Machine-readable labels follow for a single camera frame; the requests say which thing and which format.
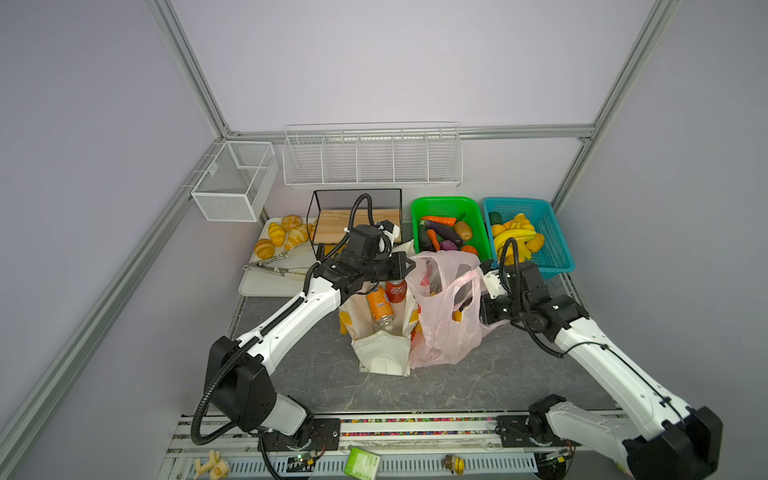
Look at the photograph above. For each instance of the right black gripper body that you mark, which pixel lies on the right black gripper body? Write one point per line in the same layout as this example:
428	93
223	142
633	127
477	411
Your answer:
502	308

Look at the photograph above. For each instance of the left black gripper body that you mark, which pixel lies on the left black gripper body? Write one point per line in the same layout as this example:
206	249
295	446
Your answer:
384	268

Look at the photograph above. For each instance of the red cola can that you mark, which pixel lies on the red cola can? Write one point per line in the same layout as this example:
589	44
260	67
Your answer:
396	291

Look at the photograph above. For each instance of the orange soda can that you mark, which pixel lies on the orange soda can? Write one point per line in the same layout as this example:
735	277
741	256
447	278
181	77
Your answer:
380	307

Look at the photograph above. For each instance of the pink plastic grocery bag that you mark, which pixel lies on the pink plastic grocery bag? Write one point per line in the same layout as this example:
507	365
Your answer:
448	288

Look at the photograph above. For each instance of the white canvas tote bag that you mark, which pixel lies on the white canvas tote bag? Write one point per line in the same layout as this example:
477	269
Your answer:
379	350

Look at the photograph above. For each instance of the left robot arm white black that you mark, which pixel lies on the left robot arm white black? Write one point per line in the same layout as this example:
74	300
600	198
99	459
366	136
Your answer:
238	391

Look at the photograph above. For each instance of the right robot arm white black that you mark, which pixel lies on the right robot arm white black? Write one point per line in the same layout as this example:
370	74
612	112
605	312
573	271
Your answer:
660	436

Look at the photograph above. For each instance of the purple onion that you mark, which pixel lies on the purple onion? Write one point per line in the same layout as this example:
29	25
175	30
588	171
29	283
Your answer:
448	245

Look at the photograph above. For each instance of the teal plastic basket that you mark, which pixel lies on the teal plastic basket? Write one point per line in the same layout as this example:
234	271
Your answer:
554	257

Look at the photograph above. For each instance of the dark purple eggplant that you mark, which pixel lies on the dark purple eggplant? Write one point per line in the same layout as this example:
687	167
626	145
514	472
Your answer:
444	231

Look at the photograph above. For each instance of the orange pumpkin vegetable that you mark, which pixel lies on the orange pumpkin vegetable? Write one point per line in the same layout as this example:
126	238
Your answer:
470	249

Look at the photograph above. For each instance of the orange carrot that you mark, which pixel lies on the orange carrot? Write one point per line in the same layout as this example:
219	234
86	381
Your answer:
447	221

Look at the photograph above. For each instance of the yellow banana bunch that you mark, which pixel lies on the yellow banana bunch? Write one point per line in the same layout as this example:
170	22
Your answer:
516	234

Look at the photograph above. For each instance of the brown potato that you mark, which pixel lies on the brown potato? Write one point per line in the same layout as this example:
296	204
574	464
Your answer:
464	231

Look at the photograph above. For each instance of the green plastic basket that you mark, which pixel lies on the green plastic basket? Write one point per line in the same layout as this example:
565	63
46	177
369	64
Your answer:
464	208

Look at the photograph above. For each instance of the croissant bread right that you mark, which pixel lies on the croissant bread right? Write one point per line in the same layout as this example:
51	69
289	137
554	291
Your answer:
297	231

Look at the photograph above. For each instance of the croissant bread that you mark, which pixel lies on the croissant bread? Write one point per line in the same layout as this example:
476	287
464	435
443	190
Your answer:
264	249
277	234
297	231

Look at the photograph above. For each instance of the croissant bread middle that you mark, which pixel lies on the croissant bread middle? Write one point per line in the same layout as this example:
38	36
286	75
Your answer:
277	234

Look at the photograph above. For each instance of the croissant bread front left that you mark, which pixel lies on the croissant bread front left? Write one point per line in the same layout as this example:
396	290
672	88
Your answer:
264	249

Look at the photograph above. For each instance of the metal tongs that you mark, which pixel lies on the metal tongs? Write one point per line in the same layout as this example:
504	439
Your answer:
289	265

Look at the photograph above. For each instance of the small yellow round toy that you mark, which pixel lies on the small yellow round toy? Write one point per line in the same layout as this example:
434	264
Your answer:
454	464

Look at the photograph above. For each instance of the green small box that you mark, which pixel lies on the green small box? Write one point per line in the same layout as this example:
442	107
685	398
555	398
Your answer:
362	465

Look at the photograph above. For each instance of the yellow toy banana pieces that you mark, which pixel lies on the yellow toy banana pieces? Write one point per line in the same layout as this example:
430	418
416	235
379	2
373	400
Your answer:
215	467

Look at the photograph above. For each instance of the black wire shelf wooden board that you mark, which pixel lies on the black wire shelf wooden board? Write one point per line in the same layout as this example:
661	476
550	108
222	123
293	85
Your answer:
331	210

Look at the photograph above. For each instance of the white wire wall basket long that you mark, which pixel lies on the white wire wall basket long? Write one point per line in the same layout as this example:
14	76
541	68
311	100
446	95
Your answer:
357	155

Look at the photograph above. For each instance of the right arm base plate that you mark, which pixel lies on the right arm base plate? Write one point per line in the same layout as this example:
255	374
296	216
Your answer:
527	431

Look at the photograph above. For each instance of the white mesh wall box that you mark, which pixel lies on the white mesh wall box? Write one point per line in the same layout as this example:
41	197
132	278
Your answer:
236	183

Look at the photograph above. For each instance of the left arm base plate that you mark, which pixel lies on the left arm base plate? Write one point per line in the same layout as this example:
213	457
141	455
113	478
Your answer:
318	434

